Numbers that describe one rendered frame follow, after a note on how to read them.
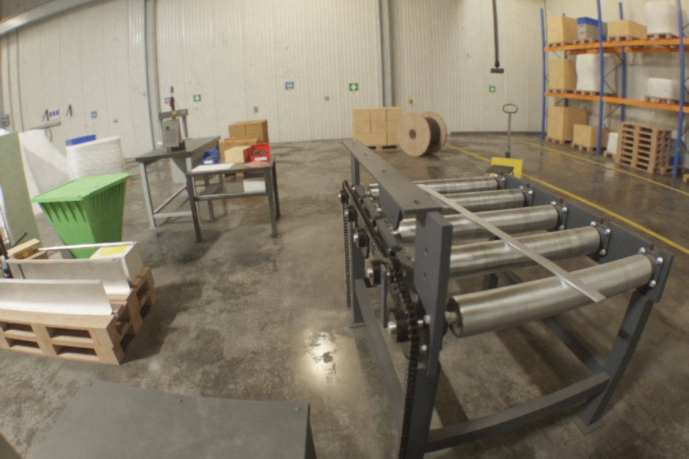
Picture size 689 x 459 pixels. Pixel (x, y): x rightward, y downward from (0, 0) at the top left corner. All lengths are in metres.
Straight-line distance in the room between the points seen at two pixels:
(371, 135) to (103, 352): 7.64
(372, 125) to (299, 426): 8.27
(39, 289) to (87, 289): 0.44
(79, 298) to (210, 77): 9.89
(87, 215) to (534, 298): 3.05
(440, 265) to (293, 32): 10.95
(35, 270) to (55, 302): 0.48
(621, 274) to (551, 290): 0.31
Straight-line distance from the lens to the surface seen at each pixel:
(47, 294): 2.66
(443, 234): 0.72
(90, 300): 2.44
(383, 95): 11.41
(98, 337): 2.34
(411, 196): 0.86
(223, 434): 0.74
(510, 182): 2.19
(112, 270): 2.56
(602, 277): 1.19
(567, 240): 1.43
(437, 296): 0.78
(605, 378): 1.71
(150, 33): 12.38
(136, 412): 0.84
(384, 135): 8.77
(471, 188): 2.12
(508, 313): 0.96
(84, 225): 3.29
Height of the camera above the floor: 1.41
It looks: 17 degrees down
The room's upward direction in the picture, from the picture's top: 2 degrees counter-clockwise
